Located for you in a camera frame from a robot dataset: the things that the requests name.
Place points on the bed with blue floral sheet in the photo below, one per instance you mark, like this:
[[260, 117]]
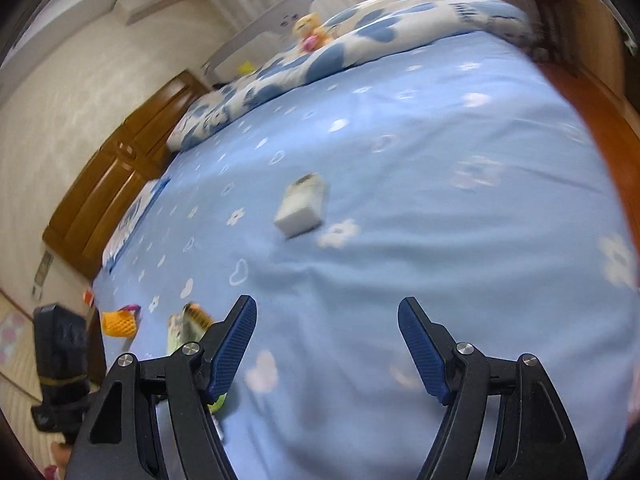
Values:
[[400, 185]]

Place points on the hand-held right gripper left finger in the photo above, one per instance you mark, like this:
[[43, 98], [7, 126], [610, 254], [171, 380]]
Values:
[[232, 347]]

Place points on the white small box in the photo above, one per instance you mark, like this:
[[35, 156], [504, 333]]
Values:
[[302, 207]]

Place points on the pink small wrapper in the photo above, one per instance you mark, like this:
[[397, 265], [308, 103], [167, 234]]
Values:
[[132, 309]]

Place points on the blue white flat pillow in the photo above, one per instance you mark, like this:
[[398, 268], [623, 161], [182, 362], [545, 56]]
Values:
[[135, 222]]

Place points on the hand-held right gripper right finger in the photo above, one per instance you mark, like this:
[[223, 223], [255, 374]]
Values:
[[422, 355]]

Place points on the yellow plush toy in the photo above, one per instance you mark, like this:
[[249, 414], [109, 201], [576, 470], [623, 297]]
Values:
[[311, 32]]

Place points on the white bed rail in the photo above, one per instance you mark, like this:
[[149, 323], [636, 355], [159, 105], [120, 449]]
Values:
[[260, 25]]

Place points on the red white small object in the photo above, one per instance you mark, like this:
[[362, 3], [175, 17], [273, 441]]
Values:
[[88, 299]]

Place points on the blue white printed quilt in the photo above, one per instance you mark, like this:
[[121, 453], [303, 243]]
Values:
[[380, 25]]

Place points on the small yellow object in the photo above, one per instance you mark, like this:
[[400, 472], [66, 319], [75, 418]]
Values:
[[246, 67]]

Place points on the blue white printed pillow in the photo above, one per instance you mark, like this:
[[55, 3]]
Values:
[[200, 122]]

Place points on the white air conditioner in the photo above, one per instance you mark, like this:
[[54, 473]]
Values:
[[150, 0]]

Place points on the white wall socket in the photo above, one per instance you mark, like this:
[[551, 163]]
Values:
[[41, 274]]

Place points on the green snack wrapper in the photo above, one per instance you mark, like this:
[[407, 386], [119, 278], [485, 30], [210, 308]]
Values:
[[187, 327]]

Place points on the wooden headboard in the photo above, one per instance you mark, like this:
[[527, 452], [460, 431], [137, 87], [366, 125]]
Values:
[[115, 180]]

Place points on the small orange foam net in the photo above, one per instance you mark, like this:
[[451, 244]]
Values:
[[120, 322]]

